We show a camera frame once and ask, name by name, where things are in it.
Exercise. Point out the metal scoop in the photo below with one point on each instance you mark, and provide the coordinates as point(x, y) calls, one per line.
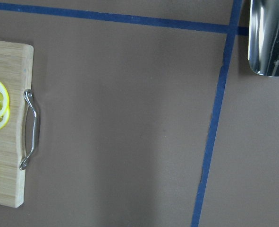
point(263, 41)

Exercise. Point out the wooden cutting board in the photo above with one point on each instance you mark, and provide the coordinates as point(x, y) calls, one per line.
point(16, 69)

